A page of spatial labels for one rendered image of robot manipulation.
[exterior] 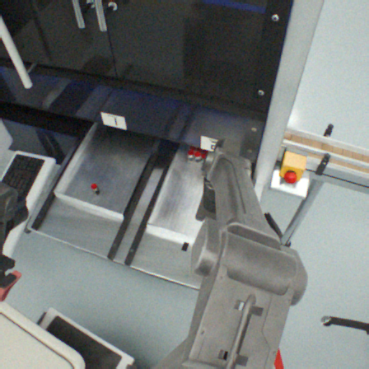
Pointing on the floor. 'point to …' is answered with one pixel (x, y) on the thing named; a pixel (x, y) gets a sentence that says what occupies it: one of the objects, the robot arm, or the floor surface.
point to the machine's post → (287, 85)
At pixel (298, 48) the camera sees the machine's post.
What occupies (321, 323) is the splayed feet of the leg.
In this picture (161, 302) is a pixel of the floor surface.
